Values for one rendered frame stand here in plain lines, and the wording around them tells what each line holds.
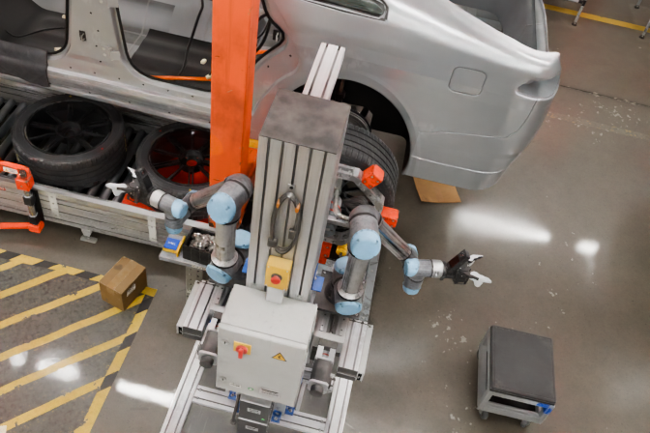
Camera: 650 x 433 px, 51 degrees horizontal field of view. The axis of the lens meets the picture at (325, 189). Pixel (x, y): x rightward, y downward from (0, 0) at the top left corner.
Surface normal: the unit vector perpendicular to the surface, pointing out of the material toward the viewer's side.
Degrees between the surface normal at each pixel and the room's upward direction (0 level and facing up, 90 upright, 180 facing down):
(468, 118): 90
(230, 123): 90
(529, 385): 0
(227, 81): 90
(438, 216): 0
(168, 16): 50
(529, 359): 0
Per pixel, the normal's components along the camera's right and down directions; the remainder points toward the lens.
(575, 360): 0.14, -0.68
